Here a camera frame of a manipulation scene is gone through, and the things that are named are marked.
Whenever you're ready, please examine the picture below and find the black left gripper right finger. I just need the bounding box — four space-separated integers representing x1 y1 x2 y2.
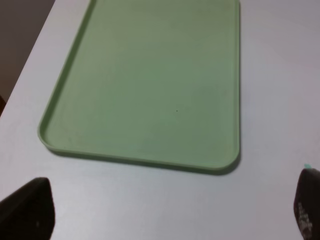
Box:
293 168 320 240

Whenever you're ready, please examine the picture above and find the small teal table speck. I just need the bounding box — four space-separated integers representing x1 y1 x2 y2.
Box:
304 164 312 169

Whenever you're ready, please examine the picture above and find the light green plastic tray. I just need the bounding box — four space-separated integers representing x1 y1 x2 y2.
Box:
37 0 241 173

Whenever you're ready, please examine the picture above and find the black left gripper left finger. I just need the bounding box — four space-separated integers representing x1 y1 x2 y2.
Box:
0 177 55 240

